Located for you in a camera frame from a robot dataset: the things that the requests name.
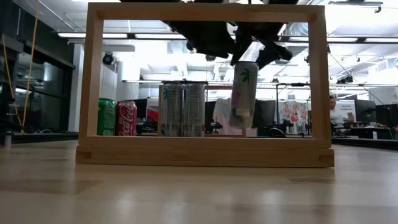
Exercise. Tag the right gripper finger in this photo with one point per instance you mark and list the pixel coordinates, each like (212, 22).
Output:
(242, 46)
(273, 49)

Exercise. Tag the tall slim white can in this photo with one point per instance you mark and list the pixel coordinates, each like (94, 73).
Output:
(172, 112)
(244, 96)
(194, 112)

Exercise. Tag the red Coca-Cola can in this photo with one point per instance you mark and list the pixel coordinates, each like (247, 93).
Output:
(126, 118)

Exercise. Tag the green soda can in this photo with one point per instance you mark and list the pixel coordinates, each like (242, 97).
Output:
(107, 118)

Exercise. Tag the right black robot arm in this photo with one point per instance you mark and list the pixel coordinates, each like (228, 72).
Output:
(205, 37)

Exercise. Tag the wooden shelf rack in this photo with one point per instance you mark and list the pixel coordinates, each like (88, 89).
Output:
(205, 155)

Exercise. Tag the black ceiling spotlight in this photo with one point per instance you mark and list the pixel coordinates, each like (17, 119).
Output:
(210, 58)
(108, 59)

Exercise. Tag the dark hanging cloth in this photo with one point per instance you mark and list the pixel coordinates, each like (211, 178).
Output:
(264, 113)

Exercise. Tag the ceiling light strip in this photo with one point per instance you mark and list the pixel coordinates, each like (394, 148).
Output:
(382, 40)
(115, 35)
(342, 40)
(155, 36)

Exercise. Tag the floral hanging cloth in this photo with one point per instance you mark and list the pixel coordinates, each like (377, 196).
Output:
(292, 116)

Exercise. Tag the white hanging cloth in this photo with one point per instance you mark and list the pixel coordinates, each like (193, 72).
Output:
(222, 118)

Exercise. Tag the person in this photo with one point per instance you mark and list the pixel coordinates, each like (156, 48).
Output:
(335, 115)

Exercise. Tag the white sign board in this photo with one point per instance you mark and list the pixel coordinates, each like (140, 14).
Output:
(349, 107)

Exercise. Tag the black monitor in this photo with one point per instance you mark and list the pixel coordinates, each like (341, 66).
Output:
(142, 109)
(365, 110)
(387, 115)

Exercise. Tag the silver ventilation duct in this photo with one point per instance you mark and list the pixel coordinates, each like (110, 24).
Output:
(297, 29)

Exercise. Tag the ceiling light rail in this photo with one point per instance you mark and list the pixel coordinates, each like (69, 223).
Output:
(354, 2)

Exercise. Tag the black table frame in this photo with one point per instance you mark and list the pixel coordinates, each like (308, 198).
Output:
(43, 137)

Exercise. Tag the small white post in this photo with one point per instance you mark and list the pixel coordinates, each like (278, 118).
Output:
(8, 140)

